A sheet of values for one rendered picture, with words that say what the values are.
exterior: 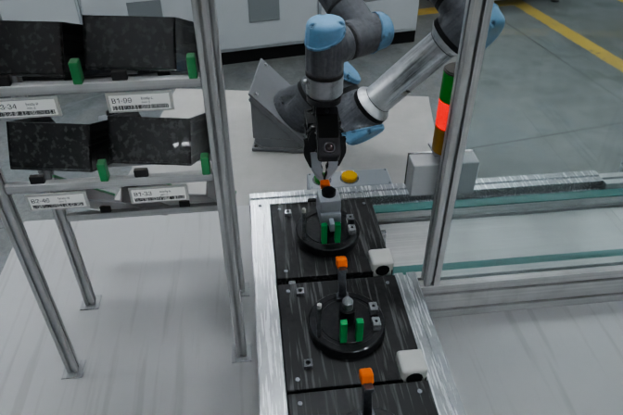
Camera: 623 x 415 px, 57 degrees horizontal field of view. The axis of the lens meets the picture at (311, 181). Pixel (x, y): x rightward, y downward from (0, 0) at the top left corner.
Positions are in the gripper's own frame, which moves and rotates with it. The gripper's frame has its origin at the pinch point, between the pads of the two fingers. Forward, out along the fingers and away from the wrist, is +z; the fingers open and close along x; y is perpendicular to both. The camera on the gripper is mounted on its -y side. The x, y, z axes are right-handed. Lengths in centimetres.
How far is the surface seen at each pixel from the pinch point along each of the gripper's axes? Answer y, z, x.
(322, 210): -9.5, 0.9, 1.7
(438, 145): -20.0, -20.6, -16.9
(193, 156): -23.4, -24.0, 24.3
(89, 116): 226, 107, 118
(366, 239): -9.3, 10.2, -8.2
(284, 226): -3.0, 10.2, 9.4
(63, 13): 271, 57, 131
